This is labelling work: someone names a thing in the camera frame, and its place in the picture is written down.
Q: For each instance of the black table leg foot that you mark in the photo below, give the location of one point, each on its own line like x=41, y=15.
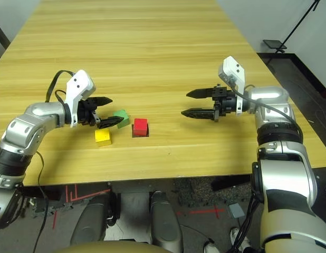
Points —
x=226, y=183

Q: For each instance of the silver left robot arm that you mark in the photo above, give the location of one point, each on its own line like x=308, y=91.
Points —
x=33, y=118

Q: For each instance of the olive robot torso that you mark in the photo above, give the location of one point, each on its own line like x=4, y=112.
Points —
x=113, y=249

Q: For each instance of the white robot pelvis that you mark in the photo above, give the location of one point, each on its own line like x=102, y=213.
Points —
x=134, y=210

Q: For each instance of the grey robot leg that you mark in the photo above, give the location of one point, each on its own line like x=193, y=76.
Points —
x=91, y=221
x=163, y=221

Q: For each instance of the black stand tray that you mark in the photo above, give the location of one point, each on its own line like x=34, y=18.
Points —
x=273, y=44

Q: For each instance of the grey left robot leg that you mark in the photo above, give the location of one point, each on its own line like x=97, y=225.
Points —
x=91, y=221

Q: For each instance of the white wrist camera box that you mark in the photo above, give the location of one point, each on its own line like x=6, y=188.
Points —
x=80, y=85
x=231, y=68

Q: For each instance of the grey right robot leg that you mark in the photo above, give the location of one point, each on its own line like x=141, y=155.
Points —
x=163, y=221

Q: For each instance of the grey square floor pad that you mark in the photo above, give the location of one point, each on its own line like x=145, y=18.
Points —
x=236, y=210

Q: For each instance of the green cube block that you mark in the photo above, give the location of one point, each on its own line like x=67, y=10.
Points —
x=123, y=116

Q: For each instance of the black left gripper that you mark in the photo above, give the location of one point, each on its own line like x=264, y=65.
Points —
x=87, y=113

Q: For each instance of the white bystander shoe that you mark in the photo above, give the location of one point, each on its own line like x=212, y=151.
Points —
x=210, y=248
x=238, y=235

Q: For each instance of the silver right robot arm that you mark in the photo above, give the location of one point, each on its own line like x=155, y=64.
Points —
x=284, y=171

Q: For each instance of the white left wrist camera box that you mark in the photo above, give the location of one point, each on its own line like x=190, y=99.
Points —
x=80, y=85

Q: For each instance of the black floor stand pole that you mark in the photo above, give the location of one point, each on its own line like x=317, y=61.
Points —
x=300, y=21

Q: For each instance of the yellow cube block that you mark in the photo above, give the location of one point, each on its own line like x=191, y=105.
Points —
x=103, y=135

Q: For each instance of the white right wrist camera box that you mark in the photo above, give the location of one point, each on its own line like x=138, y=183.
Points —
x=231, y=68

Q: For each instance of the black slanted bar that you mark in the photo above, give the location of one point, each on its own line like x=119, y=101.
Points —
x=0, y=34

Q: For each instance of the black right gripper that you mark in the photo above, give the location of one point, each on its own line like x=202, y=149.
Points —
x=226, y=104

